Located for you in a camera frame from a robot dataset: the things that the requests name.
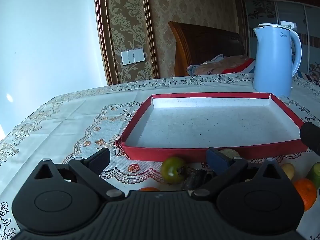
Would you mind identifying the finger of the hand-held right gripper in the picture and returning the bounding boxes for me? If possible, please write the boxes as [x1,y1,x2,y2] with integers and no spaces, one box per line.
[299,122,320,157]

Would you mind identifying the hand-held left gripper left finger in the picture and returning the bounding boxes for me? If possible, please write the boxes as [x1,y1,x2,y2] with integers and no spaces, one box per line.
[34,147,125,201]

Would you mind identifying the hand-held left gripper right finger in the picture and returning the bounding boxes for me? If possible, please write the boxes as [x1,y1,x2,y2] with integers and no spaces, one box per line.
[187,147,285,202]

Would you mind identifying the brown potato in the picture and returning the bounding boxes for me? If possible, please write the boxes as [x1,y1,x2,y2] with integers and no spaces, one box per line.
[219,149,240,158]

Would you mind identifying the dark sushi roll piece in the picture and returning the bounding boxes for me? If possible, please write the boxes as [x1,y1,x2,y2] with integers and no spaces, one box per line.
[180,169,213,191]

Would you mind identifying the green cucumber piece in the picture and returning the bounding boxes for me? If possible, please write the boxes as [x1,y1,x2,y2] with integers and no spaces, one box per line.
[307,162,320,187]

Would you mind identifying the red shallow cardboard box tray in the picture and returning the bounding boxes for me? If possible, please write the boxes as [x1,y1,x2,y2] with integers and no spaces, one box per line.
[115,92,308,162]

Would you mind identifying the green tomato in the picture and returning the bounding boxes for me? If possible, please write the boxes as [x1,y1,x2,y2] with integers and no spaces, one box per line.
[161,156,186,184]

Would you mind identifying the pale yellow potato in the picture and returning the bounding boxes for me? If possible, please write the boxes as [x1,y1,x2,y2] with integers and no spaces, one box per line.
[280,163,295,180]

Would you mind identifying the colourful patterned blanket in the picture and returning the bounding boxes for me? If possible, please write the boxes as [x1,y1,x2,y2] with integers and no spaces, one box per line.
[299,64,320,87]

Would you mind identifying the light blue electric kettle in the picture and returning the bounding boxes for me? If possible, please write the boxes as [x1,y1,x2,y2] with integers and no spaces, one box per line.
[252,23,302,98]

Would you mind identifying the striped beige pillow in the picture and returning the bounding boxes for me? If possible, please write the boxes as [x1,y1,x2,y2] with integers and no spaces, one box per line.
[187,54,256,76]

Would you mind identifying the wardrobe with floral sliding doors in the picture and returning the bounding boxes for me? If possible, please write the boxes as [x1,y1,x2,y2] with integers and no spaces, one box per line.
[244,0,320,80]

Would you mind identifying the brown wooden headboard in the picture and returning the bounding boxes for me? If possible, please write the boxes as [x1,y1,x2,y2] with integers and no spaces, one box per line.
[168,21,247,77]

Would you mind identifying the white wall light switch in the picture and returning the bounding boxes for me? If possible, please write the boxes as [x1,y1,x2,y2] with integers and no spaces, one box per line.
[121,49,146,66]

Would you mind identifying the gilded wall panel frame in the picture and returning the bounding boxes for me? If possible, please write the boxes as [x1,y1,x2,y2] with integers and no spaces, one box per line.
[94,0,160,85]

